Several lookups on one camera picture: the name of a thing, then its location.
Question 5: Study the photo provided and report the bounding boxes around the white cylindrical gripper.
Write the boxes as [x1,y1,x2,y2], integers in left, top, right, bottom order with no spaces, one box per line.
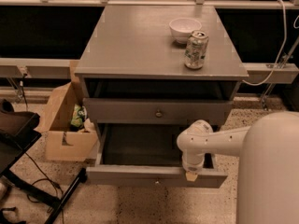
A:
[182,152,205,182]

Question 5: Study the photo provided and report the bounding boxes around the grey drawer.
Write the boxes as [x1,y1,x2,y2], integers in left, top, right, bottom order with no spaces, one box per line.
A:
[87,124,227,189]
[83,98,233,125]

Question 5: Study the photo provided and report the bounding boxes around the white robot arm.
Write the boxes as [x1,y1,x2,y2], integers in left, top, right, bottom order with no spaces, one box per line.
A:
[177,111,299,224]

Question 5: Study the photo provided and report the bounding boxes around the grey top drawer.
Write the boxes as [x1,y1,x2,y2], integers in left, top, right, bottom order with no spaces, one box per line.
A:
[83,98,233,125]

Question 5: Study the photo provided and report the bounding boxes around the grey drawer cabinet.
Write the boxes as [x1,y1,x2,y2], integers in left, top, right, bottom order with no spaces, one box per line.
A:
[74,5,249,133]

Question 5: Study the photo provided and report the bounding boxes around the open cardboard box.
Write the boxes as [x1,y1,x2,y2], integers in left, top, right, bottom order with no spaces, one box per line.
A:
[36,60,98,161]

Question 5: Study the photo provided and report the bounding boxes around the green snack bag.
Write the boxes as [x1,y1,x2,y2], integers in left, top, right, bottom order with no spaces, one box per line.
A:
[70,105,87,130]

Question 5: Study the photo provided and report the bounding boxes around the green and white soda can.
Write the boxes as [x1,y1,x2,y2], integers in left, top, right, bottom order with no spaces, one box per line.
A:
[184,30,208,70]

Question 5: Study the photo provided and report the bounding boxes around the white ceramic bowl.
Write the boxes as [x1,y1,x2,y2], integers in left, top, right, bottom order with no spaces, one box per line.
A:
[169,18,202,44]

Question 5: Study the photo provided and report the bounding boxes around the black stand with legs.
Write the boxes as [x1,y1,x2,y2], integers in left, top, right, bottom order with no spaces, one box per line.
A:
[0,99,87,224]

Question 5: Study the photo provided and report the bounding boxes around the metal railing frame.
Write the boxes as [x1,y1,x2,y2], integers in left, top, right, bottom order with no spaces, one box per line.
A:
[0,0,299,84]

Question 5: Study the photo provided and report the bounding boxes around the black floor cable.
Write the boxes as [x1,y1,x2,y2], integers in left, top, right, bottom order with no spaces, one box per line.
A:
[18,73,65,224]

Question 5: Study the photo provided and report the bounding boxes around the white cable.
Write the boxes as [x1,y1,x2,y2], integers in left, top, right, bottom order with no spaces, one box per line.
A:
[241,0,288,87]

